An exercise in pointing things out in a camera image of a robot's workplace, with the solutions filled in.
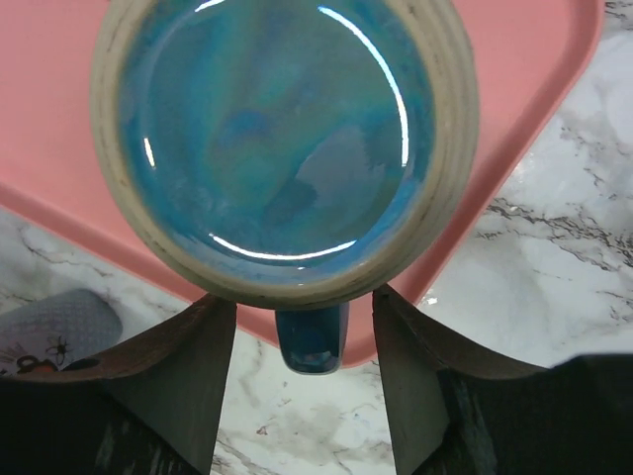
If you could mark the blue-bottom beige mug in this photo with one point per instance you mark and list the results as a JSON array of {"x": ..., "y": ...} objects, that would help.
[{"x": 286, "y": 155}]

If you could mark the small grey-purple mug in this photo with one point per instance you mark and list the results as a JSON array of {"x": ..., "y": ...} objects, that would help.
[{"x": 50, "y": 334}]

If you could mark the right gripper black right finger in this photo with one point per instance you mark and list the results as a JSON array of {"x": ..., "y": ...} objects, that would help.
[{"x": 412, "y": 350}]

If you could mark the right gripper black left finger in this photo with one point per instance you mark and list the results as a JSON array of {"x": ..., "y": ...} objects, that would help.
[{"x": 157, "y": 397}]

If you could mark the pink plastic tray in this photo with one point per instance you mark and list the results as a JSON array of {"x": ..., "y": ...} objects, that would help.
[{"x": 528, "y": 54}]

